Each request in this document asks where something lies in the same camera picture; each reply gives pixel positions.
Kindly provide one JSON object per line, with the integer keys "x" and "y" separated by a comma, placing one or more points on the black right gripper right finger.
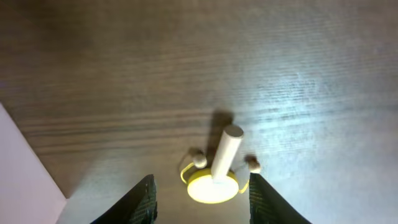
{"x": 267, "y": 206}

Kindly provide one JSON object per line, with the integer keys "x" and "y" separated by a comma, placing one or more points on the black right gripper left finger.
{"x": 138, "y": 206}

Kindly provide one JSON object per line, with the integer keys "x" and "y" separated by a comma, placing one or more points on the yellow ball wooden stick toy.
{"x": 217, "y": 182}

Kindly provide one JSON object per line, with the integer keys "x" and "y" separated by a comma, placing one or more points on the pink open cardboard box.
{"x": 28, "y": 192}

